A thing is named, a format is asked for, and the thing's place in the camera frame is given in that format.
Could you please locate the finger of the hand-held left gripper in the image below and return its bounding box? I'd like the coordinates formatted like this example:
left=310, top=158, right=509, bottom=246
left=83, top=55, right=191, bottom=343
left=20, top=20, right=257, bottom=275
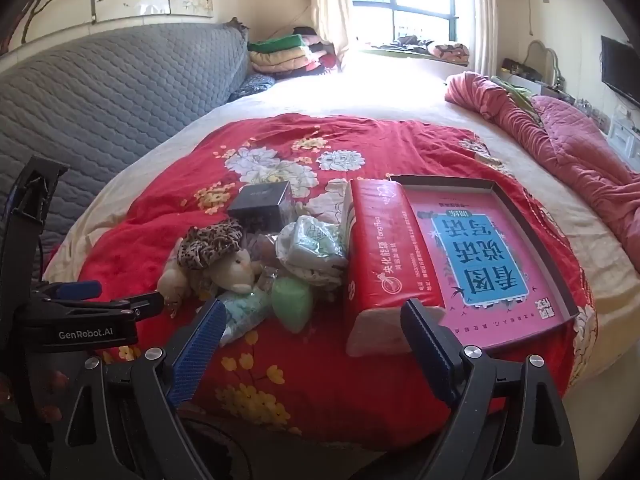
left=37, top=291, right=166, bottom=321
left=30, top=281, right=104, bottom=306

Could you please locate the white plush toy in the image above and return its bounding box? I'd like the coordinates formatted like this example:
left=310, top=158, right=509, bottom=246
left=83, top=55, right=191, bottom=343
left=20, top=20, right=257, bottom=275
left=156, top=247, right=264, bottom=311

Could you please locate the cream curtain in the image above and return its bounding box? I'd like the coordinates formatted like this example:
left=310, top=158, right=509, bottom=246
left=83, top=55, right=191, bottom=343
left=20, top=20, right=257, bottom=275
left=310, top=0, right=353, bottom=61
left=472, top=0, right=498, bottom=76

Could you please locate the green sponge puff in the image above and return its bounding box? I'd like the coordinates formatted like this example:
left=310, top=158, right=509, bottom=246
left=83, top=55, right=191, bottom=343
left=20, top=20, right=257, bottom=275
left=270, top=275, right=315, bottom=333

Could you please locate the bed with cream sheet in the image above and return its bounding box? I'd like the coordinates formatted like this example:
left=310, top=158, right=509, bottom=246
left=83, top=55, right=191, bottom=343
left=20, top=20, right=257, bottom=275
left=42, top=52, right=640, bottom=386

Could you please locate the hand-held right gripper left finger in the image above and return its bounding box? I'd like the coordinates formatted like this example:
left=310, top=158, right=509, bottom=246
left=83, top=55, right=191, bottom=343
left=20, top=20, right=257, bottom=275
left=50, top=299, right=228, bottom=480

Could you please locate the red floral blanket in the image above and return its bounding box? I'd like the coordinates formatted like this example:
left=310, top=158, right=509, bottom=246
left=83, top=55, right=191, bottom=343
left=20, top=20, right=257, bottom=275
left=42, top=112, right=598, bottom=451

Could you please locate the pink quilt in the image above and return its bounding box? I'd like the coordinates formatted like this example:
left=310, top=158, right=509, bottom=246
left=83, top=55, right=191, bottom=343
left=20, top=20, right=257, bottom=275
left=445, top=72, right=640, bottom=273

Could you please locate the red tissue pack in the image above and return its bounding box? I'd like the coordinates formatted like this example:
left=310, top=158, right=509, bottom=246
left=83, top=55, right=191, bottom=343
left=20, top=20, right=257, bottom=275
left=342, top=178, right=446, bottom=358

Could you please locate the dark patterned pillow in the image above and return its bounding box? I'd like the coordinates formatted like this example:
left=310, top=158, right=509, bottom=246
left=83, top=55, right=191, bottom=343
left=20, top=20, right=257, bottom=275
left=227, top=72, right=276, bottom=103

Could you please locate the leopard print scrunchie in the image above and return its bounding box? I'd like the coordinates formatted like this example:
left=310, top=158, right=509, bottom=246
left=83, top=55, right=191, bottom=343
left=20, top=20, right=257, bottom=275
left=177, top=219, right=246, bottom=271

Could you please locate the white floral scrunchie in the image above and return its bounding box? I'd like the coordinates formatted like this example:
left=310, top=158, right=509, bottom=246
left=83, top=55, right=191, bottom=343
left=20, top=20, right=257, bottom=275
left=276, top=215, right=349, bottom=288

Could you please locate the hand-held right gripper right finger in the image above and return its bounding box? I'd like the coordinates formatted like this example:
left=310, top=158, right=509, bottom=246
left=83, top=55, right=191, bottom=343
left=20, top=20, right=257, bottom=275
left=400, top=299, right=581, bottom=480

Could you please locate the pink cardboard box lid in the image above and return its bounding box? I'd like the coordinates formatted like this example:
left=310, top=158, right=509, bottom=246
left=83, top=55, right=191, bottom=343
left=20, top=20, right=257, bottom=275
left=387, top=174, right=581, bottom=353

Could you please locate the mint tissue packet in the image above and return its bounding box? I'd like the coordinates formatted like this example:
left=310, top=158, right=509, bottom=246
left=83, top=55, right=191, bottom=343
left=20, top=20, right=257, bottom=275
left=217, top=290, right=273, bottom=346

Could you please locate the green cloth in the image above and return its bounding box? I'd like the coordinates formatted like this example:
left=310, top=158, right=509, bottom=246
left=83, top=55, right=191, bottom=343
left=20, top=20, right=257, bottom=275
left=492, top=77, right=541, bottom=111

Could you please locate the stack of folded blankets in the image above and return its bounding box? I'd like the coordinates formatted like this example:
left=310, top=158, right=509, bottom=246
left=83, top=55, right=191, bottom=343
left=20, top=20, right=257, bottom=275
left=247, top=27, right=343, bottom=81

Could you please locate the black box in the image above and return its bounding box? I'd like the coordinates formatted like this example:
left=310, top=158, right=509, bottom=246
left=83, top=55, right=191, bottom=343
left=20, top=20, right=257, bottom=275
left=227, top=180, right=293, bottom=228

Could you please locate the patterned blanket roll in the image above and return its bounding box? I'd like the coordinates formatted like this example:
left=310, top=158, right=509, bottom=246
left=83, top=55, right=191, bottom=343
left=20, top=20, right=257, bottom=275
left=430, top=40, right=471, bottom=63

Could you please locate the vanity mirror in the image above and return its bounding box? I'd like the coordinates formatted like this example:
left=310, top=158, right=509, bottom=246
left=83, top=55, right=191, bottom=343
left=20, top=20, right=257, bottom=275
left=522, top=40, right=561, bottom=86

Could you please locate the black television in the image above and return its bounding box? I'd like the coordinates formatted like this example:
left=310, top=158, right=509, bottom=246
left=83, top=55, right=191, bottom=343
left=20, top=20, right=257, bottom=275
left=600, top=35, right=640, bottom=111

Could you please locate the grey quilted headboard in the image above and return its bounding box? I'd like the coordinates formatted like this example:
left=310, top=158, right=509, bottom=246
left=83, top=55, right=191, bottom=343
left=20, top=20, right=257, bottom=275
left=0, top=24, right=251, bottom=281

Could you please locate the white dresser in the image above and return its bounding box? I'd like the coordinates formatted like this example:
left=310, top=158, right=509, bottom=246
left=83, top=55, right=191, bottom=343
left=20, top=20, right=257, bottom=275
left=607, top=110, right=640, bottom=161

